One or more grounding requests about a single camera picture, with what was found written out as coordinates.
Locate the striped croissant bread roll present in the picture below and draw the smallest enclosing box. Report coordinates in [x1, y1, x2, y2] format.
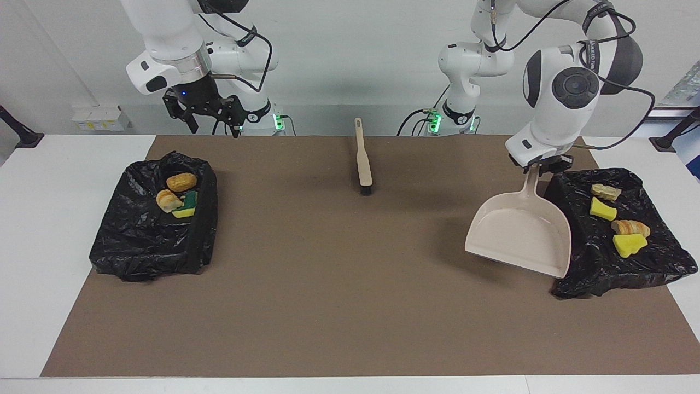
[591, 183, 622, 201]
[611, 219, 651, 237]
[156, 189, 184, 213]

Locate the round golden bread bun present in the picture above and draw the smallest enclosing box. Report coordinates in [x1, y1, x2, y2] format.
[167, 173, 197, 193]

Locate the green and yellow sponge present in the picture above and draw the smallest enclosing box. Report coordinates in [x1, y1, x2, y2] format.
[172, 190, 198, 219]
[590, 197, 617, 222]

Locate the beige plastic dustpan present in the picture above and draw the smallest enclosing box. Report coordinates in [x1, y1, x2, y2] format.
[465, 166, 573, 279]

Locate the plain yellow sponge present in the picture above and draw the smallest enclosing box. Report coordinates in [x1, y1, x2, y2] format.
[612, 234, 648, 258]

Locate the beige hand brush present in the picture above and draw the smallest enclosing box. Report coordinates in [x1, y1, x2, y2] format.
[354, 117, 374, 196]

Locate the black bag lined bin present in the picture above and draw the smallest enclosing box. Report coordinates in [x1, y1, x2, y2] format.
[89, 151, 218, 282]

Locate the black bag over pink bin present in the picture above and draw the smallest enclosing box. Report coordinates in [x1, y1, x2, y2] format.
[544, 168, 699, 299]

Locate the white tissue box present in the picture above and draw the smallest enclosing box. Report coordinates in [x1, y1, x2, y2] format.
[72, 105, 131, 132]

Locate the brown paper table mat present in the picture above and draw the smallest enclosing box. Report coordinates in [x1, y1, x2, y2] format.
[41, 135, 700, 377]

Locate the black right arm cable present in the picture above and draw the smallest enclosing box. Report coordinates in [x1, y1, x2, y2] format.
[197, 8, 273, 94]

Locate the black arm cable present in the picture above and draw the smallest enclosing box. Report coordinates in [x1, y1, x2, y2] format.
[489, 0, 656, 150]
[197, 8, 273, 94]

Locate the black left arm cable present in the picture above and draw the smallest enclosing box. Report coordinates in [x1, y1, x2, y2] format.
[489, 0, 656, 150]

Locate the black camera stand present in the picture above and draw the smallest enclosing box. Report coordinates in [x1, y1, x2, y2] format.
[0, 104, 44, 149]
[649, 107, 700, 153]

